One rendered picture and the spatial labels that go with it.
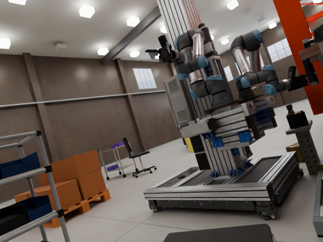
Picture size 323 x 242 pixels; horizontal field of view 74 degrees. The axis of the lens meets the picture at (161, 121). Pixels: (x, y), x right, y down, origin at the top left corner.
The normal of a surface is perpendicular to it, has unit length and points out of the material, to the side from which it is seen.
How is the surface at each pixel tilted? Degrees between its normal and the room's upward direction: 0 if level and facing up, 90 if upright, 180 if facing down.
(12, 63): 90
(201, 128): 90
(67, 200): 90
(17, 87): 90
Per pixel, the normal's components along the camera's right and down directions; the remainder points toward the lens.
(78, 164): 0.78, -0.28
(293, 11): -0.61, 0.14
